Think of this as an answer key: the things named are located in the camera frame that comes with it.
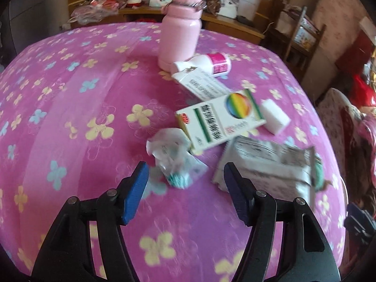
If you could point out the fruit print box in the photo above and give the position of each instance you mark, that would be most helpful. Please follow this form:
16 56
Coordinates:
305 33

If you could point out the wedding photo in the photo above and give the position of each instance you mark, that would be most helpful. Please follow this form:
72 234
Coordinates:
228 6

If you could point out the grey foil packet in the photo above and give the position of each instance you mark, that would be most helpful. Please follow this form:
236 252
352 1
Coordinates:
264 167

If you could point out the rainbow print medicine box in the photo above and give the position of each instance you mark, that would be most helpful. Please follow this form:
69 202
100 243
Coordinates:
220 120

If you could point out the clear plastic wrapper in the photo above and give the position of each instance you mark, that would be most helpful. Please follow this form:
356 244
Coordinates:
170 149

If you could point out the pink bottle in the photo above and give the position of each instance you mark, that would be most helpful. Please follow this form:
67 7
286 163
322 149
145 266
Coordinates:
179 35

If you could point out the wooden cabinet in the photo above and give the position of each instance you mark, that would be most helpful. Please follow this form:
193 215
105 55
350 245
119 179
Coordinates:
235 29

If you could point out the dark wooden chair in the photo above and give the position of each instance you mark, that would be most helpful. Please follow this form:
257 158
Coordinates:
290 53

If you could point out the white foam block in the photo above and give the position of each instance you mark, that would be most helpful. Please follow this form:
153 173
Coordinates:
274 116

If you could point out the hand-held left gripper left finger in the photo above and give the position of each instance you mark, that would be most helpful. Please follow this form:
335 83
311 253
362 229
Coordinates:
135 194

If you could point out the purple floral tablecloth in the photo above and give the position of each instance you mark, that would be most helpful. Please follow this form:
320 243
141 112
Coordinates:
88 108

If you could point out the black set-top box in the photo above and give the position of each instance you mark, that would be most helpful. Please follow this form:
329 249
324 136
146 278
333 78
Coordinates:
243 19

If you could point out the dark red garment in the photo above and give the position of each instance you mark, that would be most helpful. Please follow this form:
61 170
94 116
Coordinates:
352 55

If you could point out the plastic bag of red items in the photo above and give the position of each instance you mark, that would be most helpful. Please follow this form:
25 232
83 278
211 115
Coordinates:
97 6

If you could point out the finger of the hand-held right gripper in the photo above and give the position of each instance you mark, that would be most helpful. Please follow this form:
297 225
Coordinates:
359 221

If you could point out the floral covered standing appliance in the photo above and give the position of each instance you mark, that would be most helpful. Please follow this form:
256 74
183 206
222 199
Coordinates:
332 20

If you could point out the floral covered sofa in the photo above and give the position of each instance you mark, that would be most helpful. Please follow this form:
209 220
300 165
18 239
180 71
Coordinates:
337 117

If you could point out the white pill bottle magenta label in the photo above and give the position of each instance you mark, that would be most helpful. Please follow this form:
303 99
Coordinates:
211 63

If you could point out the white text print box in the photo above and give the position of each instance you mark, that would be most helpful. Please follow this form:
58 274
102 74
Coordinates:
202 86

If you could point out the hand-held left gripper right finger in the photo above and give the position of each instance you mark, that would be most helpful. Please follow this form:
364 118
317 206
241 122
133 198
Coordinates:
235 194

